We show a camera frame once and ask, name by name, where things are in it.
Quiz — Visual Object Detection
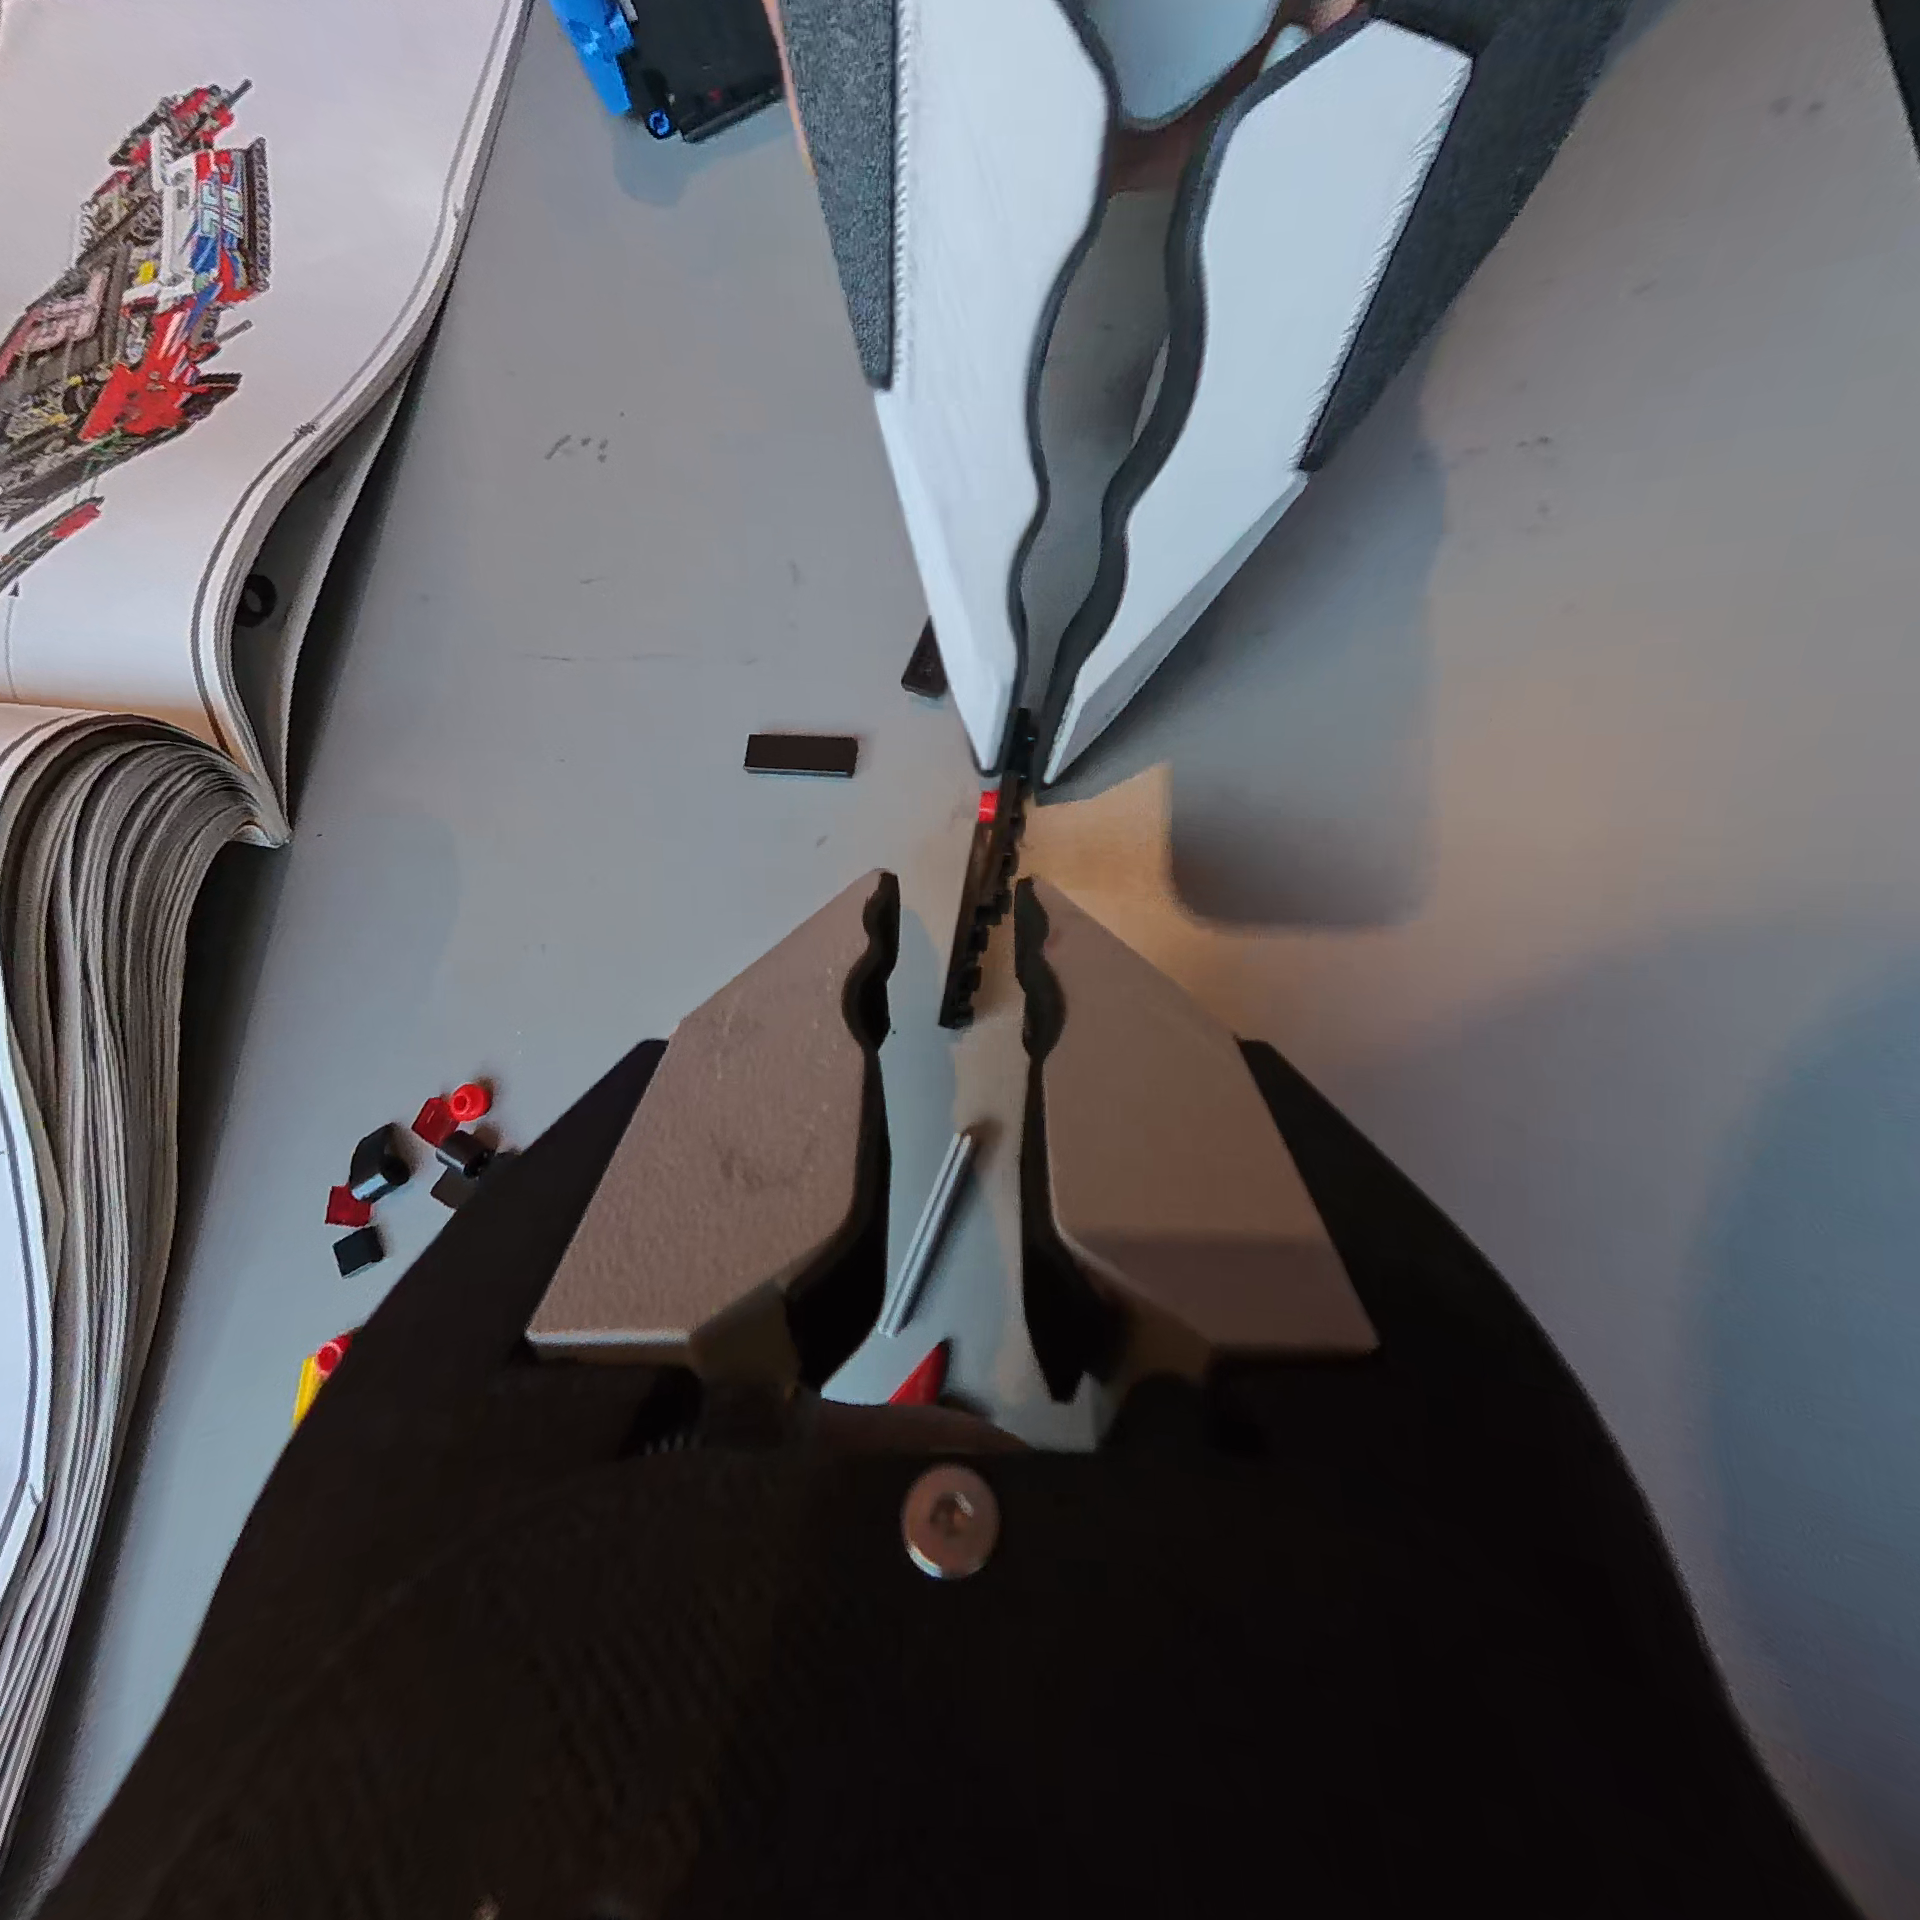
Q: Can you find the pile of small brick pieces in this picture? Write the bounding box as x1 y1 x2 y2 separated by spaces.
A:
289 1078 507 1426

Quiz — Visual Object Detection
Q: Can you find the open instruction booklet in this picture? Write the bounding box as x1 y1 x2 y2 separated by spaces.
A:
0 0 537 1727

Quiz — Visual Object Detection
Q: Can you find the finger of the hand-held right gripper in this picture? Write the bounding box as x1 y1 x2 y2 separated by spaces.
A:
1039 26 1474 789
874 0 1123 769

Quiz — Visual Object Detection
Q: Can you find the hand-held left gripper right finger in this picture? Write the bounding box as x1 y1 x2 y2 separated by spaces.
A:
1015 877 1384 1401

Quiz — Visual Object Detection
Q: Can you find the grey axle rod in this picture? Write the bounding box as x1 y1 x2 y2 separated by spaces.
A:
875 1122 986 1338

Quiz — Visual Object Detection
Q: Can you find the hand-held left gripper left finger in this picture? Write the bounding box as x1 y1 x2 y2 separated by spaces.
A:
527 870 903 1384

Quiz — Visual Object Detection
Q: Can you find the toy brick car model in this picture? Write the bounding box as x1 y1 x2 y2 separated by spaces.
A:
546 0 794 146

